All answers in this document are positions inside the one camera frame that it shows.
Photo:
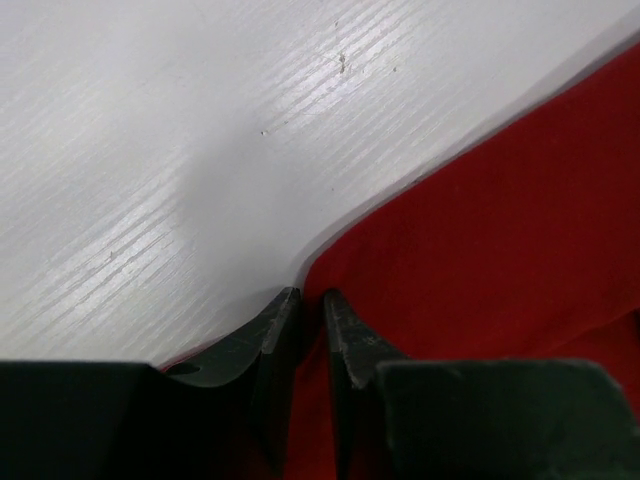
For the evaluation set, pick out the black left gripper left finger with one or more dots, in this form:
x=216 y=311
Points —
x=222 y=413

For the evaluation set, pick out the red t shirt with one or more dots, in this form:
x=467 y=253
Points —
x=525 y=247

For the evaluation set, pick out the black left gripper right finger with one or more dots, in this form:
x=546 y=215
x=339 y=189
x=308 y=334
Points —
x=399 y=418

